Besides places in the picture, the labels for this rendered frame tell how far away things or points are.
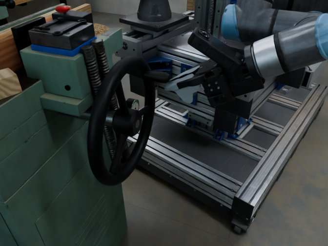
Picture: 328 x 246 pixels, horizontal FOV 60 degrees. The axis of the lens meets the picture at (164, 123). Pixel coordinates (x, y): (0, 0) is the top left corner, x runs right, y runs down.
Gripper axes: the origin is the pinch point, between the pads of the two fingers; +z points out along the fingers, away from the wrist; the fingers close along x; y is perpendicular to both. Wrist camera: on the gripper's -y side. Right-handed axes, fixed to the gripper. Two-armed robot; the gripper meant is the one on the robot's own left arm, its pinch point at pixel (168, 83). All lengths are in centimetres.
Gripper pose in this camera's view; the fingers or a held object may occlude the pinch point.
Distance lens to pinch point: 66.0
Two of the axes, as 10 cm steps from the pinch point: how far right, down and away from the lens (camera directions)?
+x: 3.5, -5.6, 7.6
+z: -8.1, 2.3, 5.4
